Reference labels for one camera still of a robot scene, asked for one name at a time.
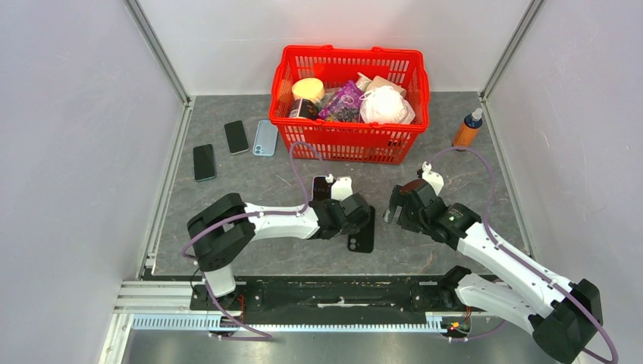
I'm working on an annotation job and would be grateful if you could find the light blue phone case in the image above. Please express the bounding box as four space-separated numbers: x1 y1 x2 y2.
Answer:
252 120 279 157

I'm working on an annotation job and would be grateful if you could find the white plastic bag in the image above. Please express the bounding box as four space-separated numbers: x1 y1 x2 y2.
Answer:
359 86 416 124

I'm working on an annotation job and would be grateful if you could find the yellow lidded round tub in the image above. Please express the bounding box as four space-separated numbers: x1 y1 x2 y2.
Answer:
291 77 325 103

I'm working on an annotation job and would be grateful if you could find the lilac phone case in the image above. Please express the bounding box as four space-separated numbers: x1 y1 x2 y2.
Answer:
311 174 337 203

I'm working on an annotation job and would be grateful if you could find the orange spray bottle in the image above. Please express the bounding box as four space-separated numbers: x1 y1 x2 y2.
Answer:
452 108 483 151

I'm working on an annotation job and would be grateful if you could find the brown paper package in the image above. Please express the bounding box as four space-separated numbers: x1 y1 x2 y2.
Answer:
365 76 406 98

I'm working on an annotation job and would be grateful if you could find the red plastic shopping basket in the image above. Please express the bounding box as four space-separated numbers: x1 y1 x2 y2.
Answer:
268 45 430 164

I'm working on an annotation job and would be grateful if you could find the purple snack bag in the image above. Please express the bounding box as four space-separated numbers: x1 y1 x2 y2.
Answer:
318 80 364 122

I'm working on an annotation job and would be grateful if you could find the small black smartphone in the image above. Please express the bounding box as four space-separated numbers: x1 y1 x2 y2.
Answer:
224 120 249 155

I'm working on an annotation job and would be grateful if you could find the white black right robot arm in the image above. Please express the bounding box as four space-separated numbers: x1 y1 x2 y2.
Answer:
384 179 603 363

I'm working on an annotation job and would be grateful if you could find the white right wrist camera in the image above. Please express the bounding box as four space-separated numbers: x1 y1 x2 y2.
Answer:
418 162 444 196

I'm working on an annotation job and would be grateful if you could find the black jar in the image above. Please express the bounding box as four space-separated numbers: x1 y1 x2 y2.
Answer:
288 99 318 121

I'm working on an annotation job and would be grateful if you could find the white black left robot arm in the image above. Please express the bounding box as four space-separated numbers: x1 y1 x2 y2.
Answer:
181 193 371 310

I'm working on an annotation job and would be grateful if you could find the black phone case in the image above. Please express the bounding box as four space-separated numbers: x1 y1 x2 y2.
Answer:
347 206 376 253

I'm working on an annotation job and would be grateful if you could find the white slotted cable duct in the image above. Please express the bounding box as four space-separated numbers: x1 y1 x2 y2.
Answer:
131 314 446 333

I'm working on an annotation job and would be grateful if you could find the teal edged black smartphone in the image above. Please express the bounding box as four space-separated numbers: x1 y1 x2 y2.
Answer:
193 144 217 182

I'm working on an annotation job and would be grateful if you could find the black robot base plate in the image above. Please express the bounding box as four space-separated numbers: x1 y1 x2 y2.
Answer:
218 275 467 325

